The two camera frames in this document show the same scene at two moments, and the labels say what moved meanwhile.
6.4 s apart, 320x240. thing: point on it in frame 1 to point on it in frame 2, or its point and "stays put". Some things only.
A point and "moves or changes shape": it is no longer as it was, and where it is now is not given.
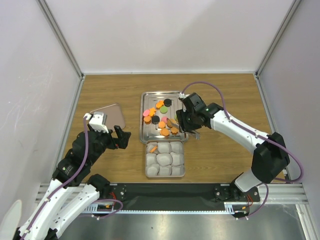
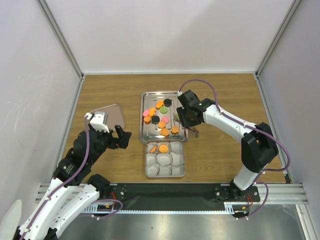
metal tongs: [191, 132] moves or changes shape
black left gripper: [121, 141] stays put
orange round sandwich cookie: [153, 149] stays put
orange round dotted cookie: [169, 123] to [163, 148]
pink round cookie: [164, 119] stays put
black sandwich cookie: [155, 119] stays put
